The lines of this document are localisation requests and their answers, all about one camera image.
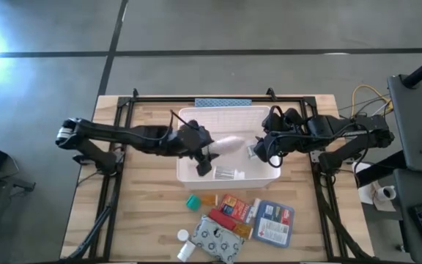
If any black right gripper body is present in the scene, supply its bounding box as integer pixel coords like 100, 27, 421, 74
262, 106, 309, 153

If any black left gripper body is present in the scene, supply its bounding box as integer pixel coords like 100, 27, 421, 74
167, 124, 215, 159

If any small white labelled bottle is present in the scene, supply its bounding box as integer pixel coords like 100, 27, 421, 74
212, 165, 246, 181

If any orange pill bottle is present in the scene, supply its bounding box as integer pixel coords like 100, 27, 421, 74
201, 194, 219, 207
232, 224, 253, 240

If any white perforated plastic basket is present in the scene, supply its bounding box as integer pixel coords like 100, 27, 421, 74
176, 105, 282, 190

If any red medicine box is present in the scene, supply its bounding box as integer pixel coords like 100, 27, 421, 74
218, 194, 256, 224

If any blue first aid kit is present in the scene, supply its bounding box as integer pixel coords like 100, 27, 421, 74
251, 199, 295, 249

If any grey patterned pouch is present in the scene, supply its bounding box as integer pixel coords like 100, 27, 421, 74
190, 216, 244, 264

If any white plastic bottle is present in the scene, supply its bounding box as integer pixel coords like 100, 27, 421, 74
177, 241, 197, 263

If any blue patterned cloth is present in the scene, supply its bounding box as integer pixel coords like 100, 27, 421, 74
194, 98, 253, 108

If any white paper sheet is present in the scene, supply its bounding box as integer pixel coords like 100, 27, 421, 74
358, 181, 397, 213

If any white cup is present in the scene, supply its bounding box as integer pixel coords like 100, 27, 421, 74
377, 185, 397, 202

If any black desk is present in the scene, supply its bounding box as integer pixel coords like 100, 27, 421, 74
353, 74, 422, 264

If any black metal table frame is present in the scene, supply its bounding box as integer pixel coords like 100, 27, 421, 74
60, 87, 375, 263

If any yellow cable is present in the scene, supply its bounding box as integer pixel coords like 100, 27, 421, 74
350, 84, 394, 115

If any grey cable bundle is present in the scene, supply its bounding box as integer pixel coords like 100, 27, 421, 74
338, 95, 393, 119

